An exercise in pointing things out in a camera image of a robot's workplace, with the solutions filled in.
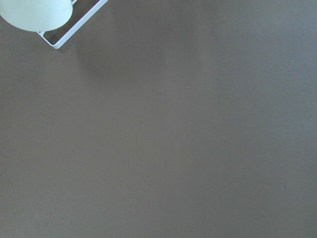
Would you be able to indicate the white cup rack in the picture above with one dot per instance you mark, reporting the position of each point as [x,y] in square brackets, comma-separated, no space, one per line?
[83,10]

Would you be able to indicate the white cup in rack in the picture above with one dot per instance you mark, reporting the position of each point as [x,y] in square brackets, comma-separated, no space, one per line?
[36,15]

